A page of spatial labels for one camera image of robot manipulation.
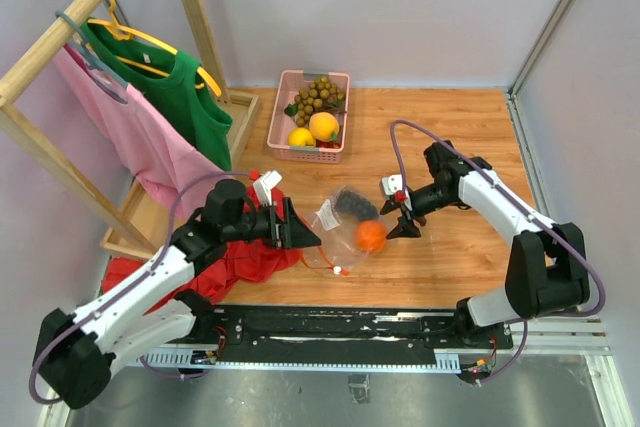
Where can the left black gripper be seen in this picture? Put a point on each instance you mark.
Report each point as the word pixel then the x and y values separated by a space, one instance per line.
pixel 292 232

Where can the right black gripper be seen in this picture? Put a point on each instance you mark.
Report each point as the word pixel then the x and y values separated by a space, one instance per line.
pixel 405 226

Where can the orange fake orange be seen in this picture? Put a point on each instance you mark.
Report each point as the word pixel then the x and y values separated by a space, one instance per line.
pixel 370 236

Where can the clear zip bag orange seal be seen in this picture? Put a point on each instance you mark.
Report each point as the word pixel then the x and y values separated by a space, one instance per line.
pixel 338 254

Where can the dark blueberry cluster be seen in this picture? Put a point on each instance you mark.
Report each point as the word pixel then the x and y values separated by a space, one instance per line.
pixel 353 204

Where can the yellow fake lemon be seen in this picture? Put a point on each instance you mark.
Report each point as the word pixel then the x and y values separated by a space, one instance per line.
pixel 301 137

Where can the small yellow fake fruit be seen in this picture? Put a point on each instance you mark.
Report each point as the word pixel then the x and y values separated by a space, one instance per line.
pixel 324 127

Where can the brown longan fruit bunch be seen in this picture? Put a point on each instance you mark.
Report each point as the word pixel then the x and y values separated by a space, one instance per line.
pixel 319 95

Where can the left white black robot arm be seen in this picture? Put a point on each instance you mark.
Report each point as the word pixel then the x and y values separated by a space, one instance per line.
pixel 77 354

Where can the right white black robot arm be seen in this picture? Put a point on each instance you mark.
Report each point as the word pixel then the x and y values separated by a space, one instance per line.
pixel 546 272

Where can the green fake leaf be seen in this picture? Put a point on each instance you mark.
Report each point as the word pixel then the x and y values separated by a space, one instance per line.
pixel 292 110

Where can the red cloth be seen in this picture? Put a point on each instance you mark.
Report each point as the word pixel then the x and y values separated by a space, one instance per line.
pixel 250 262

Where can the pink plastic basket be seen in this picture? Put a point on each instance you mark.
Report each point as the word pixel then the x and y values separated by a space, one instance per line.
pixel 281 125

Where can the pink shirt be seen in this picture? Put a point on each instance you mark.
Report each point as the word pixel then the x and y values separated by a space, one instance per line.
pixel 154 152

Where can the green shirt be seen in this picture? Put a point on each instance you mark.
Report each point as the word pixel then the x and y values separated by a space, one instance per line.
pixel 172 84

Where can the grey clothes hanger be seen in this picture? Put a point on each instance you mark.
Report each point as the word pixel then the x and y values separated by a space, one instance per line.
pixel 95 62

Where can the wooden clothes rack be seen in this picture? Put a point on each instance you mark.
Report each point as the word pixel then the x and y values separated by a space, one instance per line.
pixel 134 230

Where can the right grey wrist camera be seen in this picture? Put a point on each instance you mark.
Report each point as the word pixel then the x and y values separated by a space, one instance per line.
pixel 391 185

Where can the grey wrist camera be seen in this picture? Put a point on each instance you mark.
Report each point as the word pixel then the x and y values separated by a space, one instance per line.
pixel 264 186
pixel 391 185

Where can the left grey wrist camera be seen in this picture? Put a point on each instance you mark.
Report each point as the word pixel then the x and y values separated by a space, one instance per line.
pixel 264 186

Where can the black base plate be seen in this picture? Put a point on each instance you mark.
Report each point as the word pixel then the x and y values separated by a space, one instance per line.
pixel 324 335

